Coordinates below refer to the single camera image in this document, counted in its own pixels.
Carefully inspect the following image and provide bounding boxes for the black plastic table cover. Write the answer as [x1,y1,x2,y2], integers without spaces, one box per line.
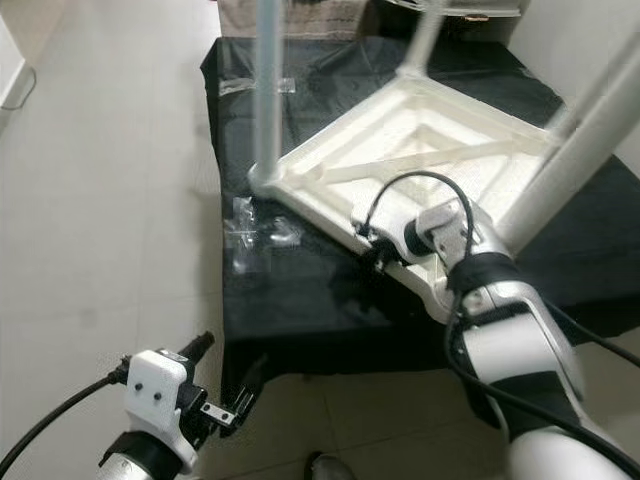
[200,35,640,378]

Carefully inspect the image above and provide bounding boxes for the white plastic table leg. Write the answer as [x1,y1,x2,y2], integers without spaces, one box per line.
[248,0,286,196]
[400,0,451,81]
[545,30,640,141]
[495,75,640,256]

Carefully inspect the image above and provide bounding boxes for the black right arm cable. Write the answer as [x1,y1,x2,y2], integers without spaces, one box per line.
[355,170,640,471]

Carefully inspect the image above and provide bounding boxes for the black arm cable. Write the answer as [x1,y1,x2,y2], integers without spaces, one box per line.
[355,170,640,471]
[0,370,133,478]

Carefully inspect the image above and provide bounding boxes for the clear plastic tape piece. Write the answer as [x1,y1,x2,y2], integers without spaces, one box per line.
[218,75,296,96]
[228,195,303,273]

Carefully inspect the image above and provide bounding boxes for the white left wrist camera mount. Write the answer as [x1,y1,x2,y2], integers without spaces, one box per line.
[125,350,193,468]

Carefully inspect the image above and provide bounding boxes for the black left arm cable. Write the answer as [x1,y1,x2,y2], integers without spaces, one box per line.
[0,370,133,478]

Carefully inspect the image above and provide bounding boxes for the black wall cable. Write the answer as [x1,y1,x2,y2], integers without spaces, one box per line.
[0,65,39,111]

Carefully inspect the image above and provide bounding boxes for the white plastic table top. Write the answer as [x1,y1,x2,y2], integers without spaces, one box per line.
[248,72,576,326]

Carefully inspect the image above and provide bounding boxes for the beige patterned bench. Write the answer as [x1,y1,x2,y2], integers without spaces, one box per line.
[218,0,371,39]

